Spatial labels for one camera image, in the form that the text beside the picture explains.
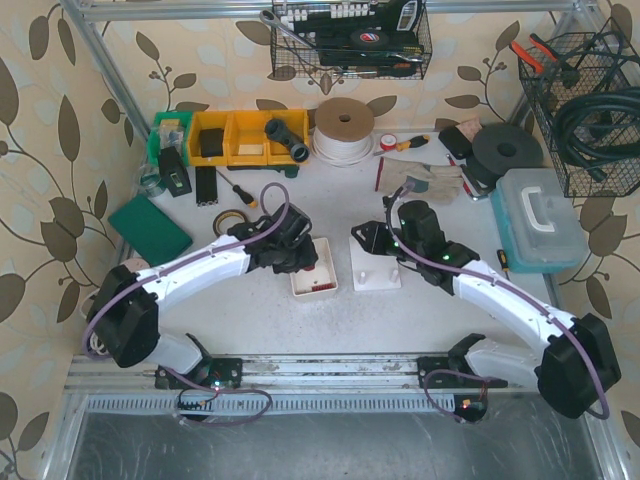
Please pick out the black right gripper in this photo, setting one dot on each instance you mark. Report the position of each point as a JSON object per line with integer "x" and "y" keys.
{"x": 382, "y": 240}

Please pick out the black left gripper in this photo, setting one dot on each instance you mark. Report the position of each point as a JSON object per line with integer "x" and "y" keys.
{"x": 298, "y": 254}

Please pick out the white parts tray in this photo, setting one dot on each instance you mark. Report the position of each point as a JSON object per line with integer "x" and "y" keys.
{"x": 302, "y": 282}

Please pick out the brown tape roll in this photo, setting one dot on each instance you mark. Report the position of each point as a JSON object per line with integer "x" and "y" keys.
{"x": 226, "y": 219}

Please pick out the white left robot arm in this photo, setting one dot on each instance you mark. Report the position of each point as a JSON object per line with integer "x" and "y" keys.
{"x": 125, "y": 315}

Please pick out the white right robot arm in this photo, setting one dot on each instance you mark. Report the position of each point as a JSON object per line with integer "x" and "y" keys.
{"x": 570, "y": 360}

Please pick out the red spring in tray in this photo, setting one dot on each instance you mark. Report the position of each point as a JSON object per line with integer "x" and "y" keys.
{"x": 322, "y": 287}

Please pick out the beige work glove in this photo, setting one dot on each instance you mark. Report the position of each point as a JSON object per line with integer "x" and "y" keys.
{"x": 432, "y": 183}

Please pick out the red white tape roll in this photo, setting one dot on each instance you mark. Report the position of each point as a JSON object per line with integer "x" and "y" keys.
{"x": 388, "y": 142}

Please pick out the yellow black small screwdriver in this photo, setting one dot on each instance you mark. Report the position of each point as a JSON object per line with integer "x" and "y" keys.
{"x": 414, "y": 142}

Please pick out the black aluminium extrusion profile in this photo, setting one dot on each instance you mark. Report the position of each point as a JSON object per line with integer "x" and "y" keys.
{"x": 206, "y": 186}

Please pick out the yellow storage bin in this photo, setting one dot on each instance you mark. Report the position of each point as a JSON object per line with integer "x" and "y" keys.
{"x": 245, "y": 142}

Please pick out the black sanding block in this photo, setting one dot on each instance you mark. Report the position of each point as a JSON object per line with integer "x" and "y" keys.
{"x": 455, "y": 142}

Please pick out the black pipe fitting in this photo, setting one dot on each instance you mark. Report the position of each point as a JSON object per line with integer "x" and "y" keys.
{"x": 277, "y": 131}

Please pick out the small black screwdriver right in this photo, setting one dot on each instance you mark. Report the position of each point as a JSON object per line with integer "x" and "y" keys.
{"x": 502, "y": 258}

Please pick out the black box in bin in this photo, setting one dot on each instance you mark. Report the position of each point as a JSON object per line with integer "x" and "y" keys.
{"x": 211, "y": 142}

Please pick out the black green battery box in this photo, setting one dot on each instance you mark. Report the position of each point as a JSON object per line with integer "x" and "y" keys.
{"x": 173, "y": 172}

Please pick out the black rubber disc spool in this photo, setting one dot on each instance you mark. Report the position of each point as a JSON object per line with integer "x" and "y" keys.
{"x": 500, "y": 147}

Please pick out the clear glass jar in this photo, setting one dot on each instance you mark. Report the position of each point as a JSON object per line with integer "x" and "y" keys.
{"x": 150, "y": 182}

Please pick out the clear teal toolbox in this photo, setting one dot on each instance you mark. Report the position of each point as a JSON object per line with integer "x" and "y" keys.
{"x": 538, "y": 227}

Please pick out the green storage bin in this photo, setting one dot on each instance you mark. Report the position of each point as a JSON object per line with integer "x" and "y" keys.
{"x": 169, "y": 129}

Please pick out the black electrical tape roll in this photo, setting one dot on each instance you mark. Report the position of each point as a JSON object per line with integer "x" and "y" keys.
{"x": 368, "y": 40}

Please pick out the white peg base plate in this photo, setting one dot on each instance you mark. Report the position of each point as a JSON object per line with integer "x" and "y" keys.
{"x": 373, "y": 272}

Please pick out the black yellow handled screwdriver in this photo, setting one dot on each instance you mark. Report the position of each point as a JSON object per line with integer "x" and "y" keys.
{"x": 247, "y": 198}

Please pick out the red handled tool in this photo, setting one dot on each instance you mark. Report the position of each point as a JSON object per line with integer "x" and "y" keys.
{"x": 474, "y": 190}

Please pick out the white cable spool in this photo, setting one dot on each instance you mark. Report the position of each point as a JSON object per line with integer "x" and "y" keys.
{"x": 343, "y": 133}

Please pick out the black wire basket centre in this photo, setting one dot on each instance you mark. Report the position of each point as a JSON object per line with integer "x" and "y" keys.
{"x": 334, "y": 41}

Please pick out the black wire basket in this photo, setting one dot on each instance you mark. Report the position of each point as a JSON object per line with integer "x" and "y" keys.
{"x": 588, "y": 112}
{"x": 334, "y": 41}

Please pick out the orange handled pliers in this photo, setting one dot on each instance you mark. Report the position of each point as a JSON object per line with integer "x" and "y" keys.
{"x": 539, "y": 47}

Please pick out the black wire basket right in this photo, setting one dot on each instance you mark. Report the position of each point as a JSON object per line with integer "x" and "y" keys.
{"x": 588, "y": 112}

